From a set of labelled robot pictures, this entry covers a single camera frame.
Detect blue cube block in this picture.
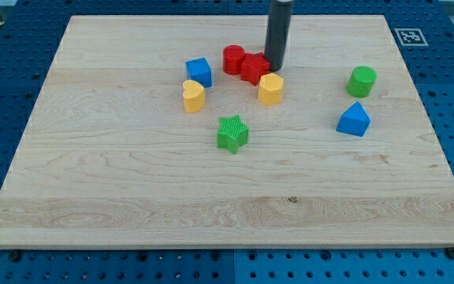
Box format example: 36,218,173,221
185,58,212,88

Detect yellow heart block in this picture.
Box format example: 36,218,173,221
182,80,206,113

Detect red star block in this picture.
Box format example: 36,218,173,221
240,53,270,86

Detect white fiducial marker tag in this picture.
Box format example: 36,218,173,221
395,28,428,47

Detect green cylinder block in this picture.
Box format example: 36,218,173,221
346,65,378,98

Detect red cylinder block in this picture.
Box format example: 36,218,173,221
222,45,246,75

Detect yellow hexagon block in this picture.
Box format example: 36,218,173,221
258,73,284,106

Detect green star block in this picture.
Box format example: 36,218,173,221
217,114,249,155

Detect light wooden board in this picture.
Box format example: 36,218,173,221
0,15,454,250

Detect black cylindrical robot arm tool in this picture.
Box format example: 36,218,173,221
264,0,295,71

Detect blue triangular prism block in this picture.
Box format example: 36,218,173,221
336,102,371,136

